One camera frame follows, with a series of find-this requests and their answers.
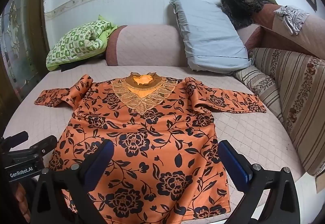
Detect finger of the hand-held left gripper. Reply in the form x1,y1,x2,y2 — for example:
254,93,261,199
27,135,58,157
0,131,29,150

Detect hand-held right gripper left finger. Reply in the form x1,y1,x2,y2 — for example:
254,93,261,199
30,139,115,224

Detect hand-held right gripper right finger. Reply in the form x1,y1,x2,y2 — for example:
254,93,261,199
218,140,301,224

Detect orange floral shirt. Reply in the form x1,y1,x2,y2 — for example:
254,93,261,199
34,72,267,224

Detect person's left hand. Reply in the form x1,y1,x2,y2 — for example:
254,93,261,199
13,181,34,217

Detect small striped floral cushion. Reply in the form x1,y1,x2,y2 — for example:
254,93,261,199
234,65,284,123

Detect dark cloth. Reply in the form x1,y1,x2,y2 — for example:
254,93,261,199
60,59,106,72

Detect wooden stained glass door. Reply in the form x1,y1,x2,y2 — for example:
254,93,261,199
0,0,50,115

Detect large striped floral cushion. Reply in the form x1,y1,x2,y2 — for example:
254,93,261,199
250,47,325,177

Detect green patterned pillow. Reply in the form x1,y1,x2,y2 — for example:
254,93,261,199
46,14,119,71

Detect pink quilted bolster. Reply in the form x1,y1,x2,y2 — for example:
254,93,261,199
105,24,189,67

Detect light blue pillow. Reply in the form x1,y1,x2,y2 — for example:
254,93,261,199
169,0,252,72

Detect pink quilted sofa backrest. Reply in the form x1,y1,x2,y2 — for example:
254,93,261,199
237,3,325,57

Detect dark fur-trimmed jacket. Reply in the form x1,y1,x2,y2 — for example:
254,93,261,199
220,0,278,30

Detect grey white crumpled cloth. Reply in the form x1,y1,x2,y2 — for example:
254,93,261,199
274,5,310,36

